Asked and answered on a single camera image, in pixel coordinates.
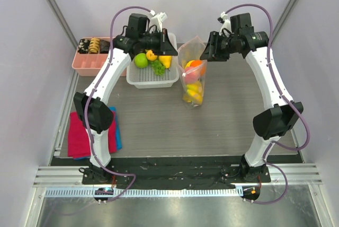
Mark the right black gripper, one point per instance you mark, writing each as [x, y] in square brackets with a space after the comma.
[215, 45]

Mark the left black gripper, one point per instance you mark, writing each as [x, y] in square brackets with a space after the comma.
[164, 47]

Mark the orange fruit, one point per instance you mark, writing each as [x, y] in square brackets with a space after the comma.
[201, 65]

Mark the clear pink zip top bag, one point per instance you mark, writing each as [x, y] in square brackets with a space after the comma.
[190, 50]

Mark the yellow lemon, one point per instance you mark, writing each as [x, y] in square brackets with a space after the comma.
[190, 64]

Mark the pink peach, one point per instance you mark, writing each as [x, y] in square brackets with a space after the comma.
[191, 75]

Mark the yellow banana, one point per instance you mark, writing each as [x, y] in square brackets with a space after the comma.
[193, 93]

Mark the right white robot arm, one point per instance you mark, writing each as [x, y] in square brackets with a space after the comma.
[280, 110]

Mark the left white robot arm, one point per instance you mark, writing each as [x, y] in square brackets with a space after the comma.
[91, 105]

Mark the yellow pear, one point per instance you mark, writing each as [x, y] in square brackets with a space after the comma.
[165, 60]

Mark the small yellow pepper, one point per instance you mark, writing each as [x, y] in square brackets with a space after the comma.
[151, 56]

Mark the green grapes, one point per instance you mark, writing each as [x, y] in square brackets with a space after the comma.
[158, 67]

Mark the green apple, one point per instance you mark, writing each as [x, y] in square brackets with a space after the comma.
[141, 60]

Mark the white plastic fruit basket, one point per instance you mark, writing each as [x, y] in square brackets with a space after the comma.
[145, 78]

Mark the dark chocolate cake slice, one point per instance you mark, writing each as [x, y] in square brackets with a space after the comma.
[104, 46]

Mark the tan swirl pastry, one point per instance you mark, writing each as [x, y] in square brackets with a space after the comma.
[94, 46]

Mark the dark sushi roll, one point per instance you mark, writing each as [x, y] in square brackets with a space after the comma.
[83, 46]

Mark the pink divided tray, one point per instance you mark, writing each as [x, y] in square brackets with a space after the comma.
[88, 64]

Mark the blue folded cloth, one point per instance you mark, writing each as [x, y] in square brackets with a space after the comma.
[117, 132]

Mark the red folded cloth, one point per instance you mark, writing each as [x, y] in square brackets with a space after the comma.
[78, 141]

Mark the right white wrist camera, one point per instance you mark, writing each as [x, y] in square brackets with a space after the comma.
[225, 29]

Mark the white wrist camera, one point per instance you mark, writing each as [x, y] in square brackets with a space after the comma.
[156, 21]
[225, 29]

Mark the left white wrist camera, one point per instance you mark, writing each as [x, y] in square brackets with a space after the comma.
[156, 21]

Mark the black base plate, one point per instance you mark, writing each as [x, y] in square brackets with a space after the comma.
[168, 173]

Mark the white slotted cable duct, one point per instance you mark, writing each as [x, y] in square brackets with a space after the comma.
[71, 192]

